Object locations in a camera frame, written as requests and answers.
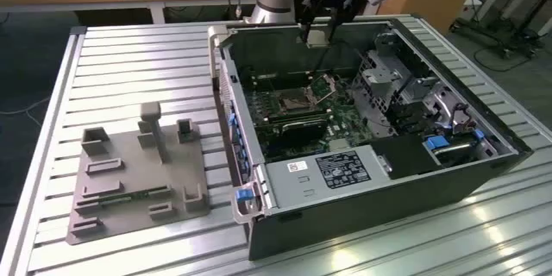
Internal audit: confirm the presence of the CPU socket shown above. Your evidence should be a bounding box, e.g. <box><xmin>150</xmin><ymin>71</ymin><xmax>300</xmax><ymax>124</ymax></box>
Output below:
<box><xmin>275</xmin><ymin>89</ymin><xmax>319</xmax><ymax>115</ymax></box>

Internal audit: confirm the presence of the black graphics card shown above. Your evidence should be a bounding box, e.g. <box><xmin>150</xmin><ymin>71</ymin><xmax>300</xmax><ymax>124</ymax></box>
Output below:
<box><xmin>270</xmin><ymin>117</ymin><xmax>330</xmax><ymax>154</ymax></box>

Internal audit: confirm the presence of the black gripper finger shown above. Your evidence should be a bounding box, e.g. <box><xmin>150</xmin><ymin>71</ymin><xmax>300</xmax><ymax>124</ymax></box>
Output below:
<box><xmin>298</xmin><ymin>14</ymin><xmax>319</xmax><ymax>45</ymax></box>
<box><xmin>327</xmin><ymin>8</ymin><xmax>346</xmax><ymax>47</ymax></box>

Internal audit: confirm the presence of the silver CPU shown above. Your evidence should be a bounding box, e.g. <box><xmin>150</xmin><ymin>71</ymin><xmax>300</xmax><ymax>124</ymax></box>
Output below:
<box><xmin>304</xmin><ymin>30</ymin><xmax>334</xmax><ymax>50</ymax></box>

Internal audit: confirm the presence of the black open PC case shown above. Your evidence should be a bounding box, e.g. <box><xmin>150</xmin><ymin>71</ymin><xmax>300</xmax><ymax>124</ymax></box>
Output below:
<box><xmin>207</xmin><ymin>14</ymin><xmax>536</xmax><ymax>262</ymax></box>

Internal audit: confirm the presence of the grey parts rack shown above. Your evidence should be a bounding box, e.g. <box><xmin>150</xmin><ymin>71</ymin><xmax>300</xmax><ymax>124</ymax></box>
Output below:
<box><xmin>64</xmin><ymin>101</ymin><xmax>212</xmax><ymax>246</ymax></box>

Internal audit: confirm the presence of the grey power supply unit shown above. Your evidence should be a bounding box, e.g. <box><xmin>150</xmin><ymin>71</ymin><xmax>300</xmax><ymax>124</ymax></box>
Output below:
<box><xmin>262</xmin><ymin>145</ymin><xmax>392</xmax><ymax>211</ymax></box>

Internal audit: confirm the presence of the green motherboard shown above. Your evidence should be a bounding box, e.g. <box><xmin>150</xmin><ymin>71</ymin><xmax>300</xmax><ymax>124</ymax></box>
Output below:
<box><xmin>239</xmin><ymin>69</ymin><xmax>376</xmax><ymax>164</ymax></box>

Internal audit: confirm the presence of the metal socket cover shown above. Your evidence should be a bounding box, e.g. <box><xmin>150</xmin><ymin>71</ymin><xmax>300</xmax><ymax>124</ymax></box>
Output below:
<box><xmin>307</xmin><ymin>74</ymin><xmax>339</xmax><ymax>101</ymax></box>

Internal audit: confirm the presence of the wheeled equipment cart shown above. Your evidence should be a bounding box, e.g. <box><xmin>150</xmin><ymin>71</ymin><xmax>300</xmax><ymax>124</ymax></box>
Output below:
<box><xmin>448</xmin><ymin>0</ymin><xmax>552</xmax><ymax>60</ymax></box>

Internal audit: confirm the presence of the grey metal drive cage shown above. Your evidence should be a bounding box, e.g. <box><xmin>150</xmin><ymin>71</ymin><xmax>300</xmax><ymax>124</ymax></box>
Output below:
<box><xmin>350</xmin><ymin>30</ymin><xmax>418</xmax><ymax>138</ymax></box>

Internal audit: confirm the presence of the silver chipset heatsink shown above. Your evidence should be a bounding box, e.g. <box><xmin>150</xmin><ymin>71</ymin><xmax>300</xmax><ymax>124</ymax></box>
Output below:
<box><xmin>330</xmin><ymin>138</ymin><xmax>354</xmax><ymax>151</ymax></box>

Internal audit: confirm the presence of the blue handle latch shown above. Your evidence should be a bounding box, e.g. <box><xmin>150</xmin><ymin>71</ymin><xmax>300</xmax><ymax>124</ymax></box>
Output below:
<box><xmin>235</xmin><ymin>187</ymin><xmax>255</xmax><ymax>203</ymax></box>

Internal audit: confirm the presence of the green RAM stick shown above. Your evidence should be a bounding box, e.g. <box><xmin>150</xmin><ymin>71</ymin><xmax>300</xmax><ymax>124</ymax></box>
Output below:
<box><xmin>98</xmin><ymin>191</ymin><xmax>152</xmax><ymax>207</ymax></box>

